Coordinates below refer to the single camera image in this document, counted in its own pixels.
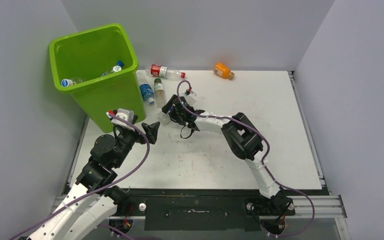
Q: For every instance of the clear crushed bottle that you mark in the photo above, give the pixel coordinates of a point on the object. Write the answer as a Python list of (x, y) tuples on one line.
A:
[(67, 82)]

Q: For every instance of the green plastic bin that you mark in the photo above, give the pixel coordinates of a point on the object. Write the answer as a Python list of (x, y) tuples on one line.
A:
[(87, 54)]

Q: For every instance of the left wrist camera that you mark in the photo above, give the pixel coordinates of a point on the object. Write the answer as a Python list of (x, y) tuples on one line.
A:
[(122, 119)]

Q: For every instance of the green cap white label bottle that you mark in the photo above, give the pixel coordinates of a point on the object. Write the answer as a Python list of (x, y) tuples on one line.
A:
[(159, 93)]

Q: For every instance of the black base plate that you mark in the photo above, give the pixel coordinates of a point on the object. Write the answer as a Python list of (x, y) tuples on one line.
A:
[(200, 209)]

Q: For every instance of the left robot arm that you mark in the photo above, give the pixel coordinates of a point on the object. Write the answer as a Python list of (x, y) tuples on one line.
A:
[(94, 196)]

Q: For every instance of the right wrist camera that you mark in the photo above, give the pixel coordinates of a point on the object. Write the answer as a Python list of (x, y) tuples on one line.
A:
[(190, 97)]

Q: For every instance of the pepsi bottle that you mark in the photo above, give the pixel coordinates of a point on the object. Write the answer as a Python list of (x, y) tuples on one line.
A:
[(164, 118)]

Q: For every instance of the large orange tea bottle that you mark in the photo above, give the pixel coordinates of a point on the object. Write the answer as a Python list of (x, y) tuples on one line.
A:
[(116, 69)]

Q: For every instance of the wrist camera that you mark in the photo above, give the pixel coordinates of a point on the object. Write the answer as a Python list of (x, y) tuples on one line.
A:
[(190, 97), (122, 119)]

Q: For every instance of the blue label blue cap bottle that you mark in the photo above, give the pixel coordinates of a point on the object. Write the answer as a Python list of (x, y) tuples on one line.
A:
[(108, 71)]

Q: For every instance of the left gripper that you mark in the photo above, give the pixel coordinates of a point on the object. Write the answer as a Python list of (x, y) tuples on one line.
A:
[(150, 131)]

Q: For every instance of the aluminium table edge rail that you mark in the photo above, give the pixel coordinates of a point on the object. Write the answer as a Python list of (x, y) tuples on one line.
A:
[(307, 130)]

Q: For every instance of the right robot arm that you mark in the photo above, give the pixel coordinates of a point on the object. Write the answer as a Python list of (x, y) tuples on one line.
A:
[(244, 141)]

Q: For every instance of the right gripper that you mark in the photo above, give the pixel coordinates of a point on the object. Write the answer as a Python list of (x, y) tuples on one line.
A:
[(173, 115)]

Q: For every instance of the red label clear bottle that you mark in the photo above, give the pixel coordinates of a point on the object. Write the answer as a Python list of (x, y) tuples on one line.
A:
[(165, 72)]

